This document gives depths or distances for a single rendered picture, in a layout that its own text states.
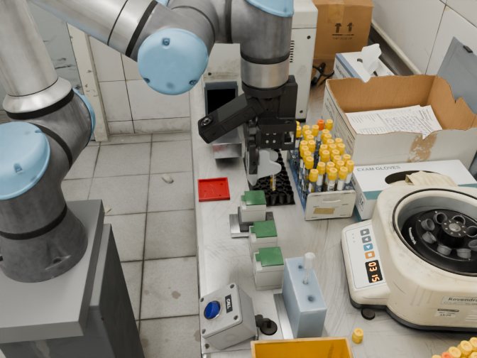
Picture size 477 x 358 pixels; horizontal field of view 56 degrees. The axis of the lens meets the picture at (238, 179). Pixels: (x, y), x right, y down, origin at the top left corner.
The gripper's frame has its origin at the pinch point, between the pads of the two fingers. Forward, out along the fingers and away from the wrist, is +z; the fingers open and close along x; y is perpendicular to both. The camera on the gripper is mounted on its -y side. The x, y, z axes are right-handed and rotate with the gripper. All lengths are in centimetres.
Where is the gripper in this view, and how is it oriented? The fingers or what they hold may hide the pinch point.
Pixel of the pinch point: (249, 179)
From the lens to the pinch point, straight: 83.3
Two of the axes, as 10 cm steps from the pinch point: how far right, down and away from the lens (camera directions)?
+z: 0.1, 7.7, 6.4
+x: -0.9, -6.3, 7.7
